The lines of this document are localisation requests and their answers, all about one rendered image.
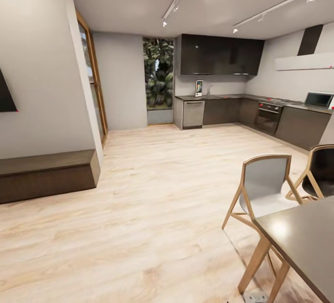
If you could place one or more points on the range hood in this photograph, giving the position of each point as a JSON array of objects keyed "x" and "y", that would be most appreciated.
[{"x": 306, "y": 59}]

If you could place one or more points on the breakfast table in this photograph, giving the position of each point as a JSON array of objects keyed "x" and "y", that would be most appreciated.
[{"x": 304, "y": 236}]

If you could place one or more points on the poster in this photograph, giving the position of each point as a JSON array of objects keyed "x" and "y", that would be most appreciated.
[{"x": 199, "y": 88}]

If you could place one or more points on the straight chair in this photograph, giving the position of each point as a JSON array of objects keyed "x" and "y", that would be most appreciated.
[
  {"x": 259, "y": 194},
  {"x": 318, "y": 178}
]

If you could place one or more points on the oven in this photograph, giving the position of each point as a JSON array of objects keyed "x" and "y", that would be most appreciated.
[{"x": 268, "y": 115}]

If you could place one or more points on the dishwasher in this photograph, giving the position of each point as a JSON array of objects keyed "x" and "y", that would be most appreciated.
[{"x": 193, "y": 113}]

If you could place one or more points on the fixed window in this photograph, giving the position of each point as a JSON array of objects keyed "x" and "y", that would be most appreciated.
[{"x": 159, "y": 65}]

